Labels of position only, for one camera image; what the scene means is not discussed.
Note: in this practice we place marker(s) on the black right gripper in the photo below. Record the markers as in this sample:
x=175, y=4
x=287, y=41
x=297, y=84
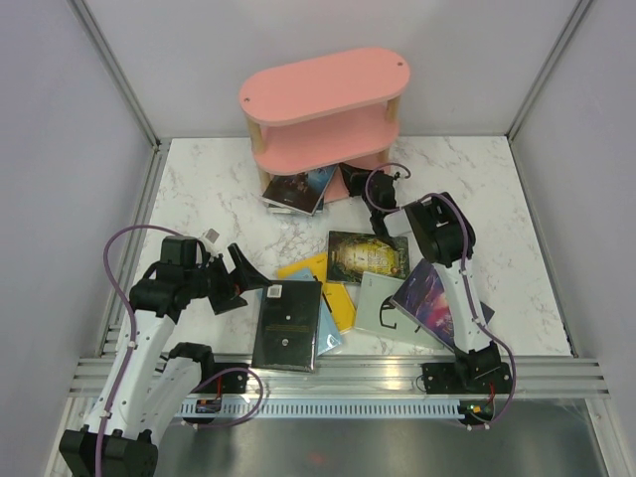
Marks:
x=353, y=177

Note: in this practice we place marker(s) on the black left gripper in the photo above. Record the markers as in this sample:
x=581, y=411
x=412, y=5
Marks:
x=243, y=277

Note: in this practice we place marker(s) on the dark Wuthering Heights book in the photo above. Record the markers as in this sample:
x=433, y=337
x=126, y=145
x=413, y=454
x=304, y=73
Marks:
x=302, y=193

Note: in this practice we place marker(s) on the black hardcover book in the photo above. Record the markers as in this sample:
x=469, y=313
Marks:
x=288, y=325

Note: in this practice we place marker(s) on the light blue booklet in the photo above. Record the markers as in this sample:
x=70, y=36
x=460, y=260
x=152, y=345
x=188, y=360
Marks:
x=328, y=328

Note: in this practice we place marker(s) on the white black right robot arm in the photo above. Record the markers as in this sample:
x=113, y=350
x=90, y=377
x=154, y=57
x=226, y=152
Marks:
x=446, y=240

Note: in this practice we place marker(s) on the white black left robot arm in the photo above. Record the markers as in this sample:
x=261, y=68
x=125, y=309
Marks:
x=122, y=434

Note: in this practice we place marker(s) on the pink three-tier shelf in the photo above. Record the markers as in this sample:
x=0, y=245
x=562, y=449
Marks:
x=338, y=108

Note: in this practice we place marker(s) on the green yellow Alice book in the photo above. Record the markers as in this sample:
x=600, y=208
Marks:
x=350, y=255

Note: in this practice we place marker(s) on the blue ocean book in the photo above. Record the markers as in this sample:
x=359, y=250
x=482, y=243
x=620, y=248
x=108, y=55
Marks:
x=274, y=209

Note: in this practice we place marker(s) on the yellow booklet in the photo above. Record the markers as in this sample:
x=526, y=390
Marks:
x=337, y=296

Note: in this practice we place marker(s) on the pale grey booklet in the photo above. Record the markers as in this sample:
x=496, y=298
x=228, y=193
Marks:
x=377, y=315

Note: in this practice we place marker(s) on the purple Robinson Crusoe book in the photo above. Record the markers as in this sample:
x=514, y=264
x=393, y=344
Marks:
x=444, y=302

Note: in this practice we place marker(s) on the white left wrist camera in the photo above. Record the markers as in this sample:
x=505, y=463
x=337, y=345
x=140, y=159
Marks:
x=209, y=239

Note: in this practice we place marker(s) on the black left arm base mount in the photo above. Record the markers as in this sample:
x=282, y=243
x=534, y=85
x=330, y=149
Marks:
x=222, y=378

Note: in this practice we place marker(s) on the white slotted cable duct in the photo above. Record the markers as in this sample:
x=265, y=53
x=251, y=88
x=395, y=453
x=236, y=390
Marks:
x=345, y=408

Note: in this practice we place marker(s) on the aluminium front rail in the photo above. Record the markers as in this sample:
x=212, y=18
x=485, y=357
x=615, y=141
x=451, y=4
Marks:
x=394, y=376

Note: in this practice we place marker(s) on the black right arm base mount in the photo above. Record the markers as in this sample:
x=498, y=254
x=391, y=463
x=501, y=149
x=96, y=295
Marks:
x=442, y=379

